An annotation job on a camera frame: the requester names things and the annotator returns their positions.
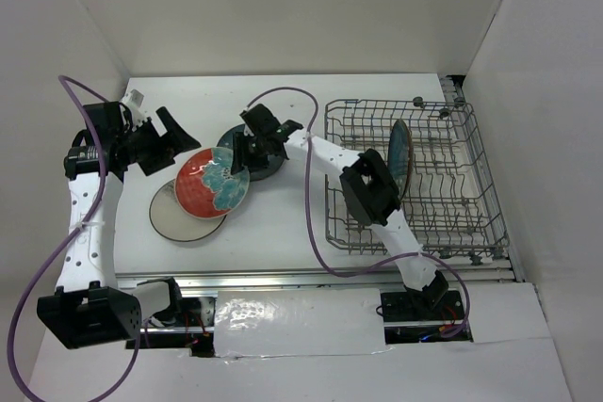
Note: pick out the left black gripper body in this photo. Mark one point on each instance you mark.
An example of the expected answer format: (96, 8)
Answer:
(145, 147)

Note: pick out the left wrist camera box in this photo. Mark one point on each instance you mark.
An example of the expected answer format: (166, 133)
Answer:
(132, 101)

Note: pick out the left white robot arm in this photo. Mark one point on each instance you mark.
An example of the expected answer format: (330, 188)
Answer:
(87, 307)

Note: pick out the cream plate with tree drawing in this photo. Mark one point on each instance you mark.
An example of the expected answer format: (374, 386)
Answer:
(171, 222)

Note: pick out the aluminium rail at table edge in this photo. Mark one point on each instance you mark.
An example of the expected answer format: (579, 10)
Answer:
(500, 271)

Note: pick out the white foil-edged panel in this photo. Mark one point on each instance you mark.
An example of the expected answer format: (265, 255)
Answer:
(298, 323)

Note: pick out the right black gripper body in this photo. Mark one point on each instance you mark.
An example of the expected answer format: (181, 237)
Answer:
(255, 153)

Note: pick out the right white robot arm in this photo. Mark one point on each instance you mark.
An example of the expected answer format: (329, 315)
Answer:
(372, 186)

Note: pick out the grey wire dish rack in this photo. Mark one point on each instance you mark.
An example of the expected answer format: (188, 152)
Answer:
(450, 203)

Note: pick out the red and teal plate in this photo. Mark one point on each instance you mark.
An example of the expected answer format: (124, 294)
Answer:
(206, 188)

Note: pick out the dark teal plate with blossoms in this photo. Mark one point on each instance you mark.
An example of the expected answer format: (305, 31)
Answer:
(400, 156)

